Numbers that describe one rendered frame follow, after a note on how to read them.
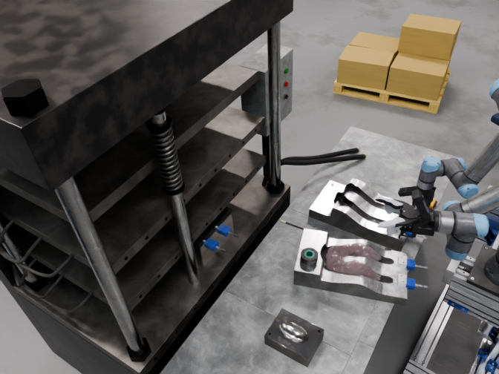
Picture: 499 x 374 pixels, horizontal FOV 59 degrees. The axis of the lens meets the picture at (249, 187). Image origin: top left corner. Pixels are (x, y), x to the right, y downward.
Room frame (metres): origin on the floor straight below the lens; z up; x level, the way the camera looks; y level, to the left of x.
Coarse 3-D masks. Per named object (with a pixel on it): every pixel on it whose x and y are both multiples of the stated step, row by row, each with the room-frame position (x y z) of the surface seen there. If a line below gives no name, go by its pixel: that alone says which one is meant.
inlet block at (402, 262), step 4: (400, 256) 1.27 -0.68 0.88; (404, 256) 1.27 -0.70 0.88; (400, 260) 1.24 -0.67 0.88; (404, 260) 1.24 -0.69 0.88; (408, 260) 1.25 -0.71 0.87; (412, 260) 1.25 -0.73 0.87; (400, 264) 1.23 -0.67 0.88; (404, 264) 1.22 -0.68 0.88; (408, 264) 1.23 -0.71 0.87; (412, 264) 1.23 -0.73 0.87; (404, 268) 1.22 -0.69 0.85; (408, 268) 1.22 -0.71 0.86; (412, 268) 1.21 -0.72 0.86; (424, 268) 1.21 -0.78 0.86
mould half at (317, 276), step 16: (304, 240) 1.38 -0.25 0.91; (320, 240) 1.37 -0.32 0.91; (336, 240) 1.40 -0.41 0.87; (352, 240) 1.38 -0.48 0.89; (320, 256) 1.28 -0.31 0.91; (352, 256) 1.28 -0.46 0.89; (384, 256) 1.30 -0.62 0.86; (304, 272) 1.20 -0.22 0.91; (320, 272) 1.19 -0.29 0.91; (336, 272) 1.21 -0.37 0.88; (384, 272) 1.20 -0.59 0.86; (400, 272) 1.20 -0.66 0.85; (320, 288) 1.17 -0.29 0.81; (336, 288) 1.15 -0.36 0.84; (352, 288) 1.13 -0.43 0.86; (368, 288) 1.11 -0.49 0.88; (384, 288) 1.12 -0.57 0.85; (400, 288) 1.12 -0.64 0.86; (400, 304) 1.06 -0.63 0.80
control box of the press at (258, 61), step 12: (264, 48) 2.27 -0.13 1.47; (288, 48) 2.25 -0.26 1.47; (252, 60) 2.15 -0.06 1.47; (264, 60) 2.14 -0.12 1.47; (288, 60) 2.21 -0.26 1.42; (264, 72) 2.01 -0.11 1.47; (288, 72) 2.21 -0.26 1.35; (264, 84) 2.01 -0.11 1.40; (288, 84) 2.21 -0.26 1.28; (252, 96) 2.05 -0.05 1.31; (264, 96) 2.01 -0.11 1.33; (288, 96) 2.21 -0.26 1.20; (252, 108) 2.06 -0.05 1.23; (264, 108) 2.01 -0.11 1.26; (288, 108) 2.22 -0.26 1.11; (264, 132) 2.02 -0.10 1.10; (264, 144) 2.16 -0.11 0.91; (264, 168) 2.16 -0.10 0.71
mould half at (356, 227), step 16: (336, 192) 1.75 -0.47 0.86; (352, 192) 1.66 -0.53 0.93; (368, 192) 1.68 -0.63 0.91; (320, 208) 1.64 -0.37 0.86; (336, 208) 1.56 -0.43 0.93; (368, 208) 1.58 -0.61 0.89; (336, 224) 1.55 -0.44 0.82; (352, 224) 1.50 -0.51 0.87; (368, 224) 1.48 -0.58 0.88; (384, 240) 1.40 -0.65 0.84; (400, 240) 1.36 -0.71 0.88
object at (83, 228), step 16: (272, 32) 1.86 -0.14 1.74; (272, 48) 1.86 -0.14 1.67; (272, 64) 1.86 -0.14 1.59; (272, 80) 1.86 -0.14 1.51; (272, 96) 1.86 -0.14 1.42; (272, 112) 1.86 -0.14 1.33; (272, 128) 1.86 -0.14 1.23; (272, 144) 1.86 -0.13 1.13; (272, 160) 1.86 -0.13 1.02; (272, 176) 1.86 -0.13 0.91; (64, 192) 0.90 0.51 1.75; (272, 192) 1.84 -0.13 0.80; (64, 208) 0.91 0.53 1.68; (80, 208) 0.92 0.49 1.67; (0, 224) 1.30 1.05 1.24; (80, 224) 0.91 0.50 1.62; (16, 240) 1.33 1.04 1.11; (80, 240) 0.91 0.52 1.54; (96, 240) 0.92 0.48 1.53; (16, 256) 1.29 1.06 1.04; (96, 256) 0.91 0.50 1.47; (96, 272) 0.91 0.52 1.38; (112, 272) 0.93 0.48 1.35; (32, 288) 1.28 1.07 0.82; (112, 288) 0.91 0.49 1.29; (112, 304) 0.90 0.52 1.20; (128, 320) 0.91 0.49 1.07; (128, 336) 0.90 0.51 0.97; (128, 352) 0.91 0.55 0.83; (144, 352) 0.91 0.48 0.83
